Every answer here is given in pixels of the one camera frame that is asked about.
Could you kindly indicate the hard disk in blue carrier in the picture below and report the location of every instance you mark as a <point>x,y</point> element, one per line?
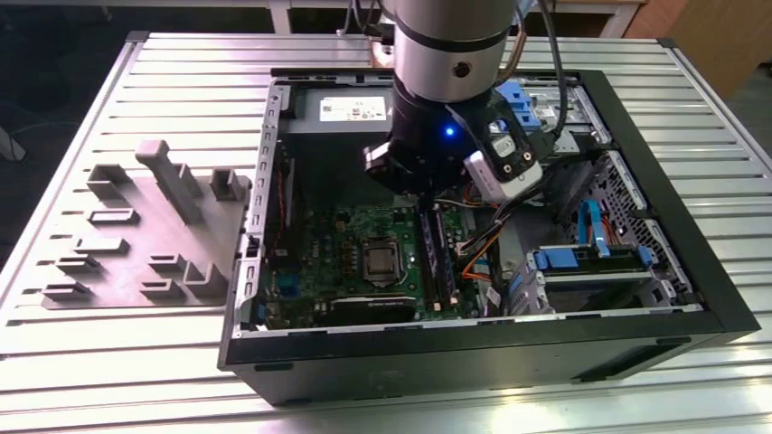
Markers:
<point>557,261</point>

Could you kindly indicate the blue drive carrier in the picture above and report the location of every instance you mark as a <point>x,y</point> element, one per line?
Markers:
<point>518,97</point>

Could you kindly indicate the CPU socket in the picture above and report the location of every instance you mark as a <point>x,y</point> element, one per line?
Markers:
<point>381,238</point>

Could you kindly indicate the grey power supply unit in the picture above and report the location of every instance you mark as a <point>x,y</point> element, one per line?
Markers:
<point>325,158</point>

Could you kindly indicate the metal disk bay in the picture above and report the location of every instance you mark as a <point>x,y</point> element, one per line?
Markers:
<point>602,279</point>

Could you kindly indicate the black graphics card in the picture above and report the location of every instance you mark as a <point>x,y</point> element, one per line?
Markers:
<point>370,309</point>

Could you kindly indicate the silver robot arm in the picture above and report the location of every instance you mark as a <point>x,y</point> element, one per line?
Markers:
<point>446,27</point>

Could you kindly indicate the green motherboard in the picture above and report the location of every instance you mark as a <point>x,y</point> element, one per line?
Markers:
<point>332,235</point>

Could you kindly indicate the grey chair leg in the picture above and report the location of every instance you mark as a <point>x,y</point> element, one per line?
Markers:
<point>12,147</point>

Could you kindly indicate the black PC case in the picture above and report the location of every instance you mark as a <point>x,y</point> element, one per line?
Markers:
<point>421,361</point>

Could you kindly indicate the silver CPU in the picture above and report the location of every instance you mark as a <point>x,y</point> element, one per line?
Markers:
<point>381,261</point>

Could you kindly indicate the metal drive cage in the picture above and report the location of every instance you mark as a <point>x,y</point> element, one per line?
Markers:
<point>581,113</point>

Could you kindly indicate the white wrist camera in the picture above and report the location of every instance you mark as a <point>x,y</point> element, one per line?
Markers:
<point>506,181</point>

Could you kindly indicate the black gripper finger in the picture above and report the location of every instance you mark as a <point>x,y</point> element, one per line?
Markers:
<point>376,159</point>

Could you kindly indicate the wooden cabinet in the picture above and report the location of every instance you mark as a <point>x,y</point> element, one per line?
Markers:
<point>712,36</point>

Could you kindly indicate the white desk frame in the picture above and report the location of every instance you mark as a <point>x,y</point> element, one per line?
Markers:
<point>590,6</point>

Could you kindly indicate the grey parts rack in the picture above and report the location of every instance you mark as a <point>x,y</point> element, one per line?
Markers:
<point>156,212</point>

